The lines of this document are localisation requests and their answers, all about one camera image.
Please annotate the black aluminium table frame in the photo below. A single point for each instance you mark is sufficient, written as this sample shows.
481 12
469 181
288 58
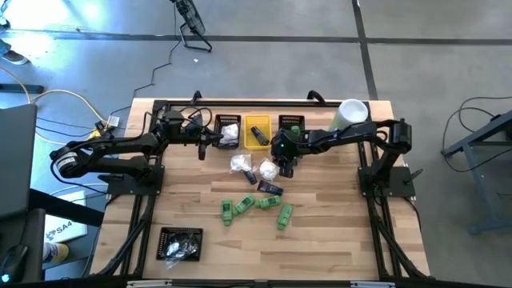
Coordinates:
260 103

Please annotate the yellow slotted plastic basket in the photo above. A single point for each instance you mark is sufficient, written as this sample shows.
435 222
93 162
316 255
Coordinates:
249 138

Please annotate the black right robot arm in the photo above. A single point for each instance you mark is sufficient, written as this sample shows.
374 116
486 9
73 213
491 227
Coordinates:
352 134

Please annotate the black flat floor bar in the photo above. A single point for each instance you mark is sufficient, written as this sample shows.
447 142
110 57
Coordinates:
20 89

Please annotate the white printed cardboard box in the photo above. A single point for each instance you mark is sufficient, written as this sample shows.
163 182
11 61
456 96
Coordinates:
64 232

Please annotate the person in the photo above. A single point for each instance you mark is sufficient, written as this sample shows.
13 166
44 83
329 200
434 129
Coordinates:
14 58

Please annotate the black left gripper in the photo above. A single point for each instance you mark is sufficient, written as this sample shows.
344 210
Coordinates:
190 137

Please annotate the silver metal bracket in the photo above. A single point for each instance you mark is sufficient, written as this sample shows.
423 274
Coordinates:
372 284
149 283

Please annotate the green disinfecting wipes canister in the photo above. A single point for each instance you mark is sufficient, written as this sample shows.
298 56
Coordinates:
354 112

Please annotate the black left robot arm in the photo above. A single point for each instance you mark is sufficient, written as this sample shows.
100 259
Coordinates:
112 144

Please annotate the green travel bottle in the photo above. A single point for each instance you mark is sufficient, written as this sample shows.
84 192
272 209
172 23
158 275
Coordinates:
267 202
244 204
227 212
295 130
285 216

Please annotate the small white power adapter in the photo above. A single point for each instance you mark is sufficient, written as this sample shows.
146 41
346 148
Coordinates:
113 121

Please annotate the black floor fan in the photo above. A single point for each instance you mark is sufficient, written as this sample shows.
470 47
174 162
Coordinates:
191 18

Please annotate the wide black slotted basket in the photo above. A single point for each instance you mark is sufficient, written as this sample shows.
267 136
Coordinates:
162 244

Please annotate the black round item clear bag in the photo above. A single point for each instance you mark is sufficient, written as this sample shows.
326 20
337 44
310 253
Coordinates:
176 249

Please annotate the black slotted plastic basket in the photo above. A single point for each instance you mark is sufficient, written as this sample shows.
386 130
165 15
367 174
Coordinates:
216 134
285 120

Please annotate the grey metal bench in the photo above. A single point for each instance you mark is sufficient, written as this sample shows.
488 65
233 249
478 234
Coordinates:
480 132

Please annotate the dark blue travel tube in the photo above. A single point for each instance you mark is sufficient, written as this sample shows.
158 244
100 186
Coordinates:
250 177
270 187
260 136

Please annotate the black computer mouse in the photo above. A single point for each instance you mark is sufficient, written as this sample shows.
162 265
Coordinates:
14 260

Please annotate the black desk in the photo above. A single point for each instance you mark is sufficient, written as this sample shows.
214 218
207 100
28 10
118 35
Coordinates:
64 206

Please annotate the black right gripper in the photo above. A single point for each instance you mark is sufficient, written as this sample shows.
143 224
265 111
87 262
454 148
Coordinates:
286 150

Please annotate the white and yellow item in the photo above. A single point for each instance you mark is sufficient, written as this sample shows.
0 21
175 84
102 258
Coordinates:
56 253

